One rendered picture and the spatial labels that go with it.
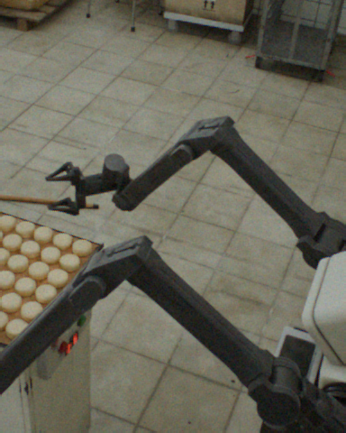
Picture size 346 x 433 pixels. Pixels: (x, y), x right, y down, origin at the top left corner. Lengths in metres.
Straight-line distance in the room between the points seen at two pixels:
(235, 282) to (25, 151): 1.46
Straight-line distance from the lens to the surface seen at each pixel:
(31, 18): 5.14
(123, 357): 2.69
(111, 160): 1.79
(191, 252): 3.14
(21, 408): 1.81
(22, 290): 1.65
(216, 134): 1.45
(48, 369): 1.72
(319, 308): 1.28
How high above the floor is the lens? 2.09
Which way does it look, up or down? 38 degrees down
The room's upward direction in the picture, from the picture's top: 5 degrees clockwise
